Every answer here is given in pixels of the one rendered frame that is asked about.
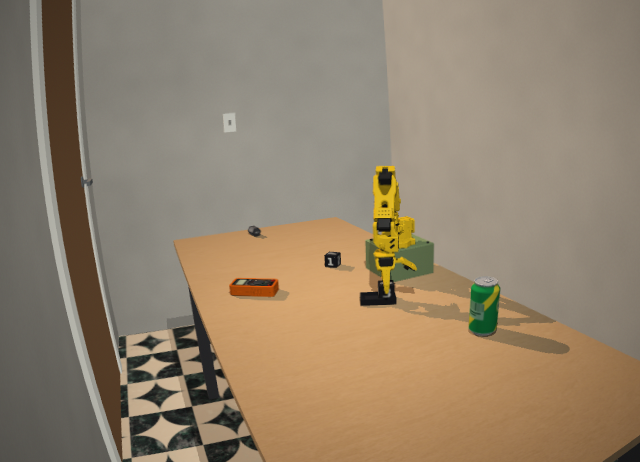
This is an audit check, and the green drink can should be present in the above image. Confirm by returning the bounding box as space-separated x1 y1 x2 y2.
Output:
468 276 500 336

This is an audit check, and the orange digital multimeter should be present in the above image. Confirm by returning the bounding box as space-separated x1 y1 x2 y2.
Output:
229 278 279 297

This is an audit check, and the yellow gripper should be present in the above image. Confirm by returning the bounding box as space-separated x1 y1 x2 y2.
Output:
374 249 417 294

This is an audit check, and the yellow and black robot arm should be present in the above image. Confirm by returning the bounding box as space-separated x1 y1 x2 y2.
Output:
373 166 415 254

